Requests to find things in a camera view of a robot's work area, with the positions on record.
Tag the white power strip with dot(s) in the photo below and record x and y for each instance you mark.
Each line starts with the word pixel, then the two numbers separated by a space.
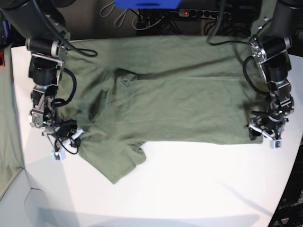
pixel 197 13

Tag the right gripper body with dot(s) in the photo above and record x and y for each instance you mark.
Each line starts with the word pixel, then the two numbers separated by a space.
pixel 64 137

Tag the green t-shirt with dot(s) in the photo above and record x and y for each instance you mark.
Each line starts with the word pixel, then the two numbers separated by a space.
pixel 161 88

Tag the red device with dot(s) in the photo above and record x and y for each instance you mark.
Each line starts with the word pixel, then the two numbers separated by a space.
pixel 2 59

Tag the blue box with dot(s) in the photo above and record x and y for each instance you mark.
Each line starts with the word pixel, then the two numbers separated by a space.
pixel 147 4

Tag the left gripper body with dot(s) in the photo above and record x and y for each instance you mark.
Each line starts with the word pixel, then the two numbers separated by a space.
pixel 269 124

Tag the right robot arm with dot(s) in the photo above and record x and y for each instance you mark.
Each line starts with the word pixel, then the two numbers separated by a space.
pixel 48 40

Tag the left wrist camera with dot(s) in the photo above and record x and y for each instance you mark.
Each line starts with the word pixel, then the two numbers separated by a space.
pixel 275 144

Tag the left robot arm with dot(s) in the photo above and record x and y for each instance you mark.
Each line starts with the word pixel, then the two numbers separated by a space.
pixel 269 46

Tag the green cloth at left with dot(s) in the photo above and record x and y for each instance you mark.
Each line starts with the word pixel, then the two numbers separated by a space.
pixel 11 155

